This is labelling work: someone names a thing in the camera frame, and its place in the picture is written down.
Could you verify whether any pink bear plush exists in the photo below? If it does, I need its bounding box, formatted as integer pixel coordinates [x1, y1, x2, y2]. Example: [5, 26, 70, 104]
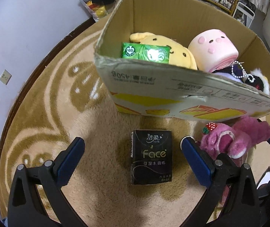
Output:
[200, 116, 270, 159]

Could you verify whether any pink white cube plush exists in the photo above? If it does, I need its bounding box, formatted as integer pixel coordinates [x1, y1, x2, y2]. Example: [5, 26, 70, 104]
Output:
[188, 29, 239, 73]

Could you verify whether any black Face tissue pack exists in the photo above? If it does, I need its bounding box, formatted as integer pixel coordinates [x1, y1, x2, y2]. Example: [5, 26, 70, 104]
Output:
[130, 130, 172, 185]

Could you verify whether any yellow dog plush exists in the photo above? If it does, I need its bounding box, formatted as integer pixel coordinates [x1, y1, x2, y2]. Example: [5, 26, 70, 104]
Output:
[129, 32, 198, 70]

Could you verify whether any green tissue pack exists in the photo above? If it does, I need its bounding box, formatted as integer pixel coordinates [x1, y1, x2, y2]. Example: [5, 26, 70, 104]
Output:
[122, 43, 170, 64]

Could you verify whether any purple haired doll plush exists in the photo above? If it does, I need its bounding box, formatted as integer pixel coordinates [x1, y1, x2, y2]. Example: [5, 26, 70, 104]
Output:
[213, 61, 246, 82]

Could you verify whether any black white plush with beads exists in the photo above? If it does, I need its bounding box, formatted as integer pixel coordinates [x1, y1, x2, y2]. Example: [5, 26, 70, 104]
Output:
[231, 61, 270, 95]

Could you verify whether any beige patterned rug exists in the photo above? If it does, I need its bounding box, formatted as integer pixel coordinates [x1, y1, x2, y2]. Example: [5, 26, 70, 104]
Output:
[0, 19, 204, 226]

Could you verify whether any white trolley rack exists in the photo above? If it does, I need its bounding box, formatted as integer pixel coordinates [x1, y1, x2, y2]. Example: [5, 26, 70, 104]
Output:
[233, 0, 256, 28]

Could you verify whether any cardboard box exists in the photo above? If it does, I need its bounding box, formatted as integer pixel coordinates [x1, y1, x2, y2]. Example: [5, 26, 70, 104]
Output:
[94, 0, 270, 122]

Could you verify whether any plastic bag with toys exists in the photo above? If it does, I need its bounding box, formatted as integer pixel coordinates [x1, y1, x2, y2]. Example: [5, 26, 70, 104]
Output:
[79, 0, 108, 22]

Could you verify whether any upper wall socket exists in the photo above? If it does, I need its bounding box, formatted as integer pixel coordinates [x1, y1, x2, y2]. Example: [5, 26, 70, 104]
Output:
[0, 70, 12, 85]

